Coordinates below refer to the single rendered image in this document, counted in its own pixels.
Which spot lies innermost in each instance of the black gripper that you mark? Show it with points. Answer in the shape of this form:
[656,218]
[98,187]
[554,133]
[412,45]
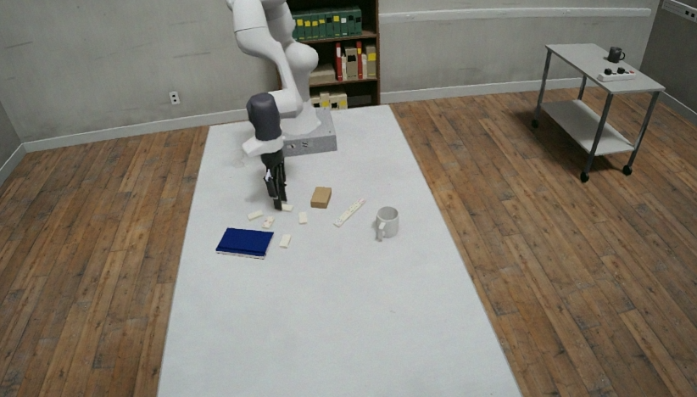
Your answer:
[270,160]

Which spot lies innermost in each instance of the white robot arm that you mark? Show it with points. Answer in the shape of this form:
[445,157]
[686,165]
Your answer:
[254,37]

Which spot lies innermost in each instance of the grey mug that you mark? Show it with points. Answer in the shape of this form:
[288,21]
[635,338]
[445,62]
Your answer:
[391,228]

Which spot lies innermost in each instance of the brown rectangular box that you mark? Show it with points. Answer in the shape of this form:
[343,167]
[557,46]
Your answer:
[321,197]

